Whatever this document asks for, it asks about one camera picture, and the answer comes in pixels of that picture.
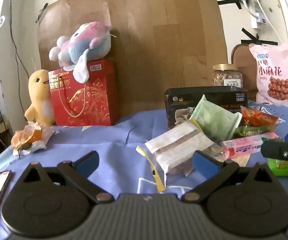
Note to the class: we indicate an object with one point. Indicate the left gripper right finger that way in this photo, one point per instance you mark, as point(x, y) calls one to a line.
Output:
point(217, 174)

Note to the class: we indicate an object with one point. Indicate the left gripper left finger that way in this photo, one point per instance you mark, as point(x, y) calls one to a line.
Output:
point(76, 174)

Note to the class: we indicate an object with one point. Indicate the pink snack stick box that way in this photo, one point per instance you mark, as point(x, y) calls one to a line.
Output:
point(236, 148)

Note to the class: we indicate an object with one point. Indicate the clear cake snack packet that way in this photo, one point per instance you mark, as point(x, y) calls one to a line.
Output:
point(172, 150)

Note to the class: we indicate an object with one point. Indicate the red spicy snack packet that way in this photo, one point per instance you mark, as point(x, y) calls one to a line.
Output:
point(255, 118)

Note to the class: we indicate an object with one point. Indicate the yellow-edged cracker packet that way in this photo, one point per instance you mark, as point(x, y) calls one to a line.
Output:
point(159, 184)

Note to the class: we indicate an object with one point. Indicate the small green snack box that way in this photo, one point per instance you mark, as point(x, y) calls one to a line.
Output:
point(278, 167)

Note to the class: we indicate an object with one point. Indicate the blue patterned tablecloth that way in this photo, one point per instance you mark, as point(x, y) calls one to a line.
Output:
point(121, 168)

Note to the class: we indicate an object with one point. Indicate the green vegetable snack packet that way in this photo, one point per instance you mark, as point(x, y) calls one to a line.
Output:
point(247, 131)

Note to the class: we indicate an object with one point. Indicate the red gift bag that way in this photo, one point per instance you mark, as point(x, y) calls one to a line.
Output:
point(92, 103)

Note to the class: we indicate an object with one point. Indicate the yellow duck plush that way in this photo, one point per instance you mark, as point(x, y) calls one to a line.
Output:
point(41, 109)

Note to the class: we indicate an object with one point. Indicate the pink twisted snack bag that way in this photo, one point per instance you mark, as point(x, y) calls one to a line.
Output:
point(272, 73)

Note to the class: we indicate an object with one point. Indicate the black sheep-print cardboard box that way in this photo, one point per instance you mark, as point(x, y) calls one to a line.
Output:
point(181, 102)

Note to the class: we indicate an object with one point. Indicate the glass nut jar gold lid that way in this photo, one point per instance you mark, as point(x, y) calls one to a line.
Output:
point(227, 75)

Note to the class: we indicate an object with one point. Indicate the brown chair back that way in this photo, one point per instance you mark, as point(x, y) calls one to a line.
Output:
point(243, 59)

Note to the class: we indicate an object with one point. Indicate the pastel plush toy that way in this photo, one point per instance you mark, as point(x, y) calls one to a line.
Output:
point(91, 41)

